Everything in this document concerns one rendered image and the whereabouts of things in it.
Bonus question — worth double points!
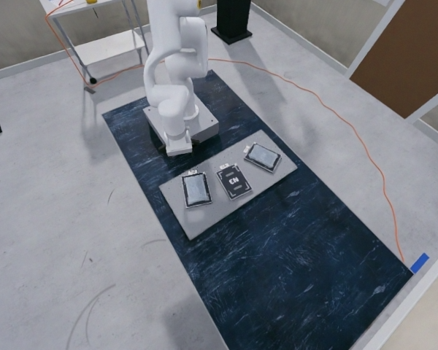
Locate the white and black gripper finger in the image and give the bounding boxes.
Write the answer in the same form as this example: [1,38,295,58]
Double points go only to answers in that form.
[158,144,173,160]
[191,139,200,156]

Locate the black rectangular nest pad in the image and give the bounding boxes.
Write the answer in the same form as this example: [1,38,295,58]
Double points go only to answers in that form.
[215,163,253,201]

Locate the black rectangular frame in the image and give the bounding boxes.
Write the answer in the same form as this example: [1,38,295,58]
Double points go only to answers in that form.
[181,172,212,209]

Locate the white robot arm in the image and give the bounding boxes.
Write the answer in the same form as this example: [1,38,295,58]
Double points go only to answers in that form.
[144,0,208,157]

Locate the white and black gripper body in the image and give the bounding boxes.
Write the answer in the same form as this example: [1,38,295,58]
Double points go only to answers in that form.
[164,130,192,147]

